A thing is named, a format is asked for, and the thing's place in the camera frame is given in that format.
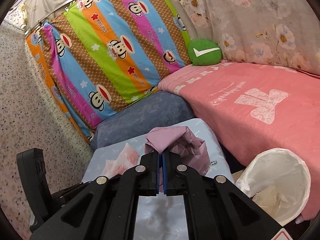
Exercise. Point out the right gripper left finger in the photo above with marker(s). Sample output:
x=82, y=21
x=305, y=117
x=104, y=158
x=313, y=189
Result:
x=106, y=208

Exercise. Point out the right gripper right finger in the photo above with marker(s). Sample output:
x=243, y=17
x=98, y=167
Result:
x=214, y=207

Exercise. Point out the pink plastic wrapper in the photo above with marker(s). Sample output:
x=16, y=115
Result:
x=127, y=158

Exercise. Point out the purple cloth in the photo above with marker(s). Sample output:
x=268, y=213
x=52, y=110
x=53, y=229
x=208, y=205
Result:
x=180, y=140

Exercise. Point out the white lined trash bin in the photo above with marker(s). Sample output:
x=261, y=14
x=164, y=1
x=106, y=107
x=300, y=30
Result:
x=279, y=182

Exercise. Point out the pink bed blanket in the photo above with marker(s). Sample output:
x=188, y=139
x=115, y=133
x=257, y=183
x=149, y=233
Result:
x=252, y=108

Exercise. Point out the blue grey cushion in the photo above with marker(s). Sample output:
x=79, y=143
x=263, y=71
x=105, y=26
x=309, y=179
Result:
x=160, y=109

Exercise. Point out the colourful monkey print quilt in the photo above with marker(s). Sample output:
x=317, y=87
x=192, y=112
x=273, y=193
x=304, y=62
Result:
x=101, y=56

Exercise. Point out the green check mark cushion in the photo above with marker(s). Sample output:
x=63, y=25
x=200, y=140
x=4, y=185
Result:
x=204, y=53

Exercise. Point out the floral grey curtain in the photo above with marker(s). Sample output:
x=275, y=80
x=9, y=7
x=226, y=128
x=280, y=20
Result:
x=277, y=32

